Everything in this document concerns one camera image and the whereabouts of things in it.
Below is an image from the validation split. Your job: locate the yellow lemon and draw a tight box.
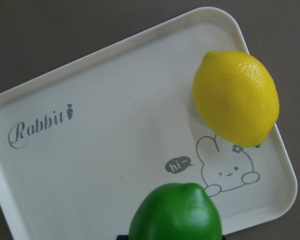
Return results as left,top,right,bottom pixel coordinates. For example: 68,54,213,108
192,51,280,148

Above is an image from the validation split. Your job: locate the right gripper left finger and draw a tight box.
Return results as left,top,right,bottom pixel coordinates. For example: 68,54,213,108
116,235,129,240

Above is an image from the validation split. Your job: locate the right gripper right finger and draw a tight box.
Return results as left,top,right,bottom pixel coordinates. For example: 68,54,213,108
222,235,230,240

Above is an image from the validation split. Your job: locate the green lime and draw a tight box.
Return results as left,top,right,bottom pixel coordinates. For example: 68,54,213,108
128,183,223,240

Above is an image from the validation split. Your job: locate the cream rabbit tray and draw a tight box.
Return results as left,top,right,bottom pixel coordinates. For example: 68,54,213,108
0,7,298,240

